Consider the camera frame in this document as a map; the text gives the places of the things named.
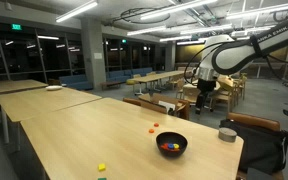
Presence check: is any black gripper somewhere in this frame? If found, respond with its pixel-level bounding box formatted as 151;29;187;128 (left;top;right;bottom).
194;78;217;116

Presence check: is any black bowl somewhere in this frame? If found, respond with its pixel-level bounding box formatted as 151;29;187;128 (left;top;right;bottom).
155;131;189;158

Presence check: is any wooden chair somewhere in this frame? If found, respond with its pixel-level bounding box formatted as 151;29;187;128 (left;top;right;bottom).
233;73;248;101
174;79;186;100
210;89;234;114
183;87;202;105

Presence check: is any long wooden dining table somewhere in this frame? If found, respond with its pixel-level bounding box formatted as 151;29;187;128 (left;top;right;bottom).
130;69;193;96

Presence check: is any brown leather chair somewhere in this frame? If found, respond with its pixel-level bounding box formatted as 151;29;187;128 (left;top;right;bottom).
227;112;285;180
122;97;142;107

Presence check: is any ceiling strip light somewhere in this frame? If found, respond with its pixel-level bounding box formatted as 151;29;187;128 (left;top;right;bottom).
176;39;207;46
126;25;168;37
55;0;99;24
226;0;288;20
139;0;218;21
159;35;192;43

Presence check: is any blue sofa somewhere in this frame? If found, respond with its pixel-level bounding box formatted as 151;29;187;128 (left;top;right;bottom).
131;67;153;77
58;73;94;91
105;69;133;84

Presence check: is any black bag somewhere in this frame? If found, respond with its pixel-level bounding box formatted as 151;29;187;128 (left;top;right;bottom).
219;119;288;176

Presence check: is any low wooden bench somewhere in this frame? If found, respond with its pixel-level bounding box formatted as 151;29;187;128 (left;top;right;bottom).
100;79;122;90

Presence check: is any white plate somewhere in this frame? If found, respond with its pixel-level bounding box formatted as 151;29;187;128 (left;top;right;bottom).
45;85;63;92

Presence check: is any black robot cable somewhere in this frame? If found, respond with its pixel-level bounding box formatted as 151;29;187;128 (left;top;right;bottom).
183;41;288;86

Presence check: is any grey duct tape roll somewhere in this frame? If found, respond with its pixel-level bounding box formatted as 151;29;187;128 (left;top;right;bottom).
218;127;238;143

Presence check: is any black ceiling ring pipe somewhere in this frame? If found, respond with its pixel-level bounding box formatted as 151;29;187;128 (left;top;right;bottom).
119;7;172;25

